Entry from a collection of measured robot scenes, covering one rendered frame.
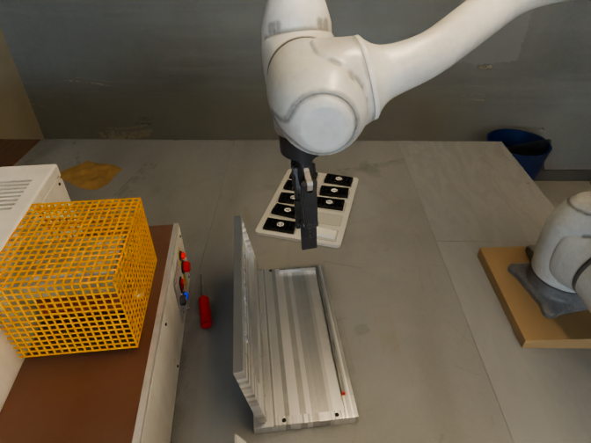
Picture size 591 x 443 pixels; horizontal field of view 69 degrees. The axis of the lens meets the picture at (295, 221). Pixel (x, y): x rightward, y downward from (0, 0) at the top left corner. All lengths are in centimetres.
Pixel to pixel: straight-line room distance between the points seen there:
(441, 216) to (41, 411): 119
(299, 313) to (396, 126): 229
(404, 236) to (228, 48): 197
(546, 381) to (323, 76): 87
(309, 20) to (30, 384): 72
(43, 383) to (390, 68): 73
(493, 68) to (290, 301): 246
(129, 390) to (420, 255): 87
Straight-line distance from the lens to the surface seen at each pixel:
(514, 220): 156
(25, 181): 104
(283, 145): 72
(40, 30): 334
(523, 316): 119
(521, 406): 107
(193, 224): 141
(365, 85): 50
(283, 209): 140
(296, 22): 62
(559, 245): 113
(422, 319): 114
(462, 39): 59
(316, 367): 99
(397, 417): 97
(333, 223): 137
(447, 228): 144
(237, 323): 82
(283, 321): 106
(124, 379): 82
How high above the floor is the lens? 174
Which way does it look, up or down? 37 degrees down
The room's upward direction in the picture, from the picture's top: straight up
